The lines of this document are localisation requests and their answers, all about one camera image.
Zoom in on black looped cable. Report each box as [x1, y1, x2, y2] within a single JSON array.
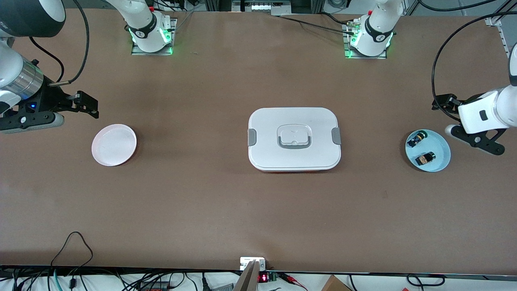
[[50, 231, 94, 291]]

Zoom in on long black table cable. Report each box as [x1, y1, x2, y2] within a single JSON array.
[[278, 15, 358, 37]]

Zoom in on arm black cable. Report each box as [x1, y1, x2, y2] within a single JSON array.
[[29, 37, 65, 83], [48, 0, 90, 86], [418, 0, 517, 112]]

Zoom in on grey metal post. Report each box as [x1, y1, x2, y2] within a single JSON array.
[[233, 260, 260, 291]]

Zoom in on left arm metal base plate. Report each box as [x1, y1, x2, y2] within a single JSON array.
[[343, 22, 387, 60]]

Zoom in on white lunch box grey clips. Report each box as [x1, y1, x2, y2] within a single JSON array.
[[247, 107, 342, 173]]

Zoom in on light blue round plate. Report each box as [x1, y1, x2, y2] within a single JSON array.
[[405, 129, 451, 173]]

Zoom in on green black switch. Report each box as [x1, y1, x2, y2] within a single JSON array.
[[407, 131, 429, 148]]

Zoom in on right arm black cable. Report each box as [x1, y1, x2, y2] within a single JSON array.
[[48, 0, 90, 86], [29, 37, 65, 83]]

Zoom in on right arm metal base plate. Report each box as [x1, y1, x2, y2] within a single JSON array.
[[131, 18, 177, 56]]

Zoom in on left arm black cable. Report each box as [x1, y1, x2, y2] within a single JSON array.
[[418, 0, 517, 112]]

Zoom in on orange black switch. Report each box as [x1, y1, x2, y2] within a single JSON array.
[[415, 152, 436, 167]]

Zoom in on red clip wires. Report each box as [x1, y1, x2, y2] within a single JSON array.
[[281, 272, 308, 290]]

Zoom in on silver aluminium rail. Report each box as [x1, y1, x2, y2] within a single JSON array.
[[484, 11, 510, 57]]

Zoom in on small white block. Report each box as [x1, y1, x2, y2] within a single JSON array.
[[240, 257, 266, 271]]

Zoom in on brown cardboard box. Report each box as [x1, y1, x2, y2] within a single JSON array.
[[321, 275, 353, 291]]

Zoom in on silver aluminium frame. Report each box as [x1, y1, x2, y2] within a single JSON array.
[[231, 0, 292, 13]]

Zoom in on pink round plate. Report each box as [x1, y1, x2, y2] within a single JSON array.
[[91, 124, 137, 167]]

